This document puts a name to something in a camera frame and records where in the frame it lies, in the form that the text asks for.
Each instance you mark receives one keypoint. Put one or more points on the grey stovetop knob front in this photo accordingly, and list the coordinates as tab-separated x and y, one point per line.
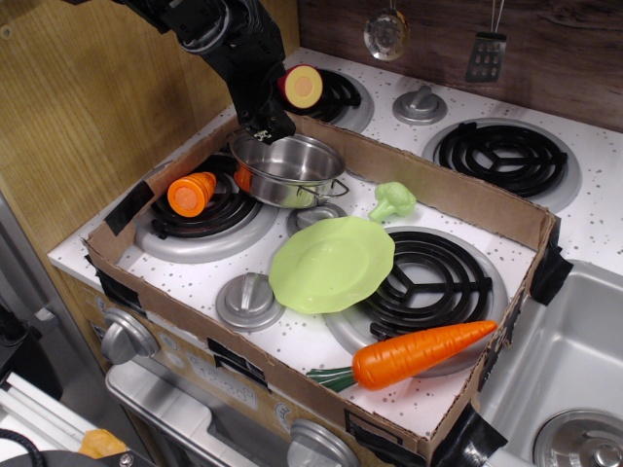
247	303

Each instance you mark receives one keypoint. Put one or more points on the grey oven knob left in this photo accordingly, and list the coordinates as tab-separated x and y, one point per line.
126	338

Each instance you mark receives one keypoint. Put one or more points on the light green plastic plate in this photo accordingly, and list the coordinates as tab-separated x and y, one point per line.
331	265

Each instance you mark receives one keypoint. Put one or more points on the black burner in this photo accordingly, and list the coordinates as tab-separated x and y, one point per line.
344	102
231	222
523	159
437	279

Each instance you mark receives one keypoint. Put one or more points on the brown cardboard fence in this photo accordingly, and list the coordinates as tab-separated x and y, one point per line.
474	202

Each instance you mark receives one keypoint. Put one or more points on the orange toy carrot half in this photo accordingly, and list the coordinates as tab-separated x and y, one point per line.
189	195

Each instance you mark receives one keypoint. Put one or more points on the red yellow toy fruit half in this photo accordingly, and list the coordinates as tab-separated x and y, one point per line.
301	86

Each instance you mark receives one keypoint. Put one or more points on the back right black burner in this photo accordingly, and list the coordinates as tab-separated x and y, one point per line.
523	159

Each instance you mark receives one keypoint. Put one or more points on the silver sink drain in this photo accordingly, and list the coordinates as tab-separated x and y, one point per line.
579	438

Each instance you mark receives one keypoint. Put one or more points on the back left black burner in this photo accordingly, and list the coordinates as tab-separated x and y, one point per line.
344	102

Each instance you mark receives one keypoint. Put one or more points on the grey stovetop knob middle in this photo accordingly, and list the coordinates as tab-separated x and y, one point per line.
300	219

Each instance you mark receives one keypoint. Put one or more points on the silver toy sink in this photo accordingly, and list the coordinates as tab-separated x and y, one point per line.
566	355

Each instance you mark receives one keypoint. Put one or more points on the grey stovetop knob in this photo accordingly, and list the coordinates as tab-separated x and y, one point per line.
247	303
421	107
300	219

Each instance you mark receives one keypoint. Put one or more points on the front left black burner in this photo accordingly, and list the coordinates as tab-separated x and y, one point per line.
231	222

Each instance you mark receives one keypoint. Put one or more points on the green toy broccoli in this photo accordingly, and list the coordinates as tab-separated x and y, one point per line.
392	198

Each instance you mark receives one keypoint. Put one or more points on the silver oven door handle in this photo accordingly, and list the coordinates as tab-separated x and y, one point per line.
182	418

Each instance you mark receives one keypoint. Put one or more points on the hanging metal strainer spoon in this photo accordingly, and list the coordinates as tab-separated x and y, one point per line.
386	33

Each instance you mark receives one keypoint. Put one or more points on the small steel pot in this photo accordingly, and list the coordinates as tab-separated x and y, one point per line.
295	172

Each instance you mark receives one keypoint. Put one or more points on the grey oven knob right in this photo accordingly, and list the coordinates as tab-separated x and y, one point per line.
313	445

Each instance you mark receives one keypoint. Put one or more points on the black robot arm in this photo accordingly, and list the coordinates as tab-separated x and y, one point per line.
241	42

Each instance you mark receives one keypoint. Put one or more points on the grey stovetop knob back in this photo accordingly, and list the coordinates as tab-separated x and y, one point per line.
421	107

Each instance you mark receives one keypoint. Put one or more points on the orange sponge piece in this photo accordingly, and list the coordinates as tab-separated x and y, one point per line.
99	443

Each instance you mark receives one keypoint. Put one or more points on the front right black burner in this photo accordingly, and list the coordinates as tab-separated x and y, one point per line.
437	279

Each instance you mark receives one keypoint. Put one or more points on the grey oven knob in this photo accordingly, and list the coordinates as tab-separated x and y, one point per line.
126	338
313	445

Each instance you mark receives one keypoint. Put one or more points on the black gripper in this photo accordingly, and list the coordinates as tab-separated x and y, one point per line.
254	71

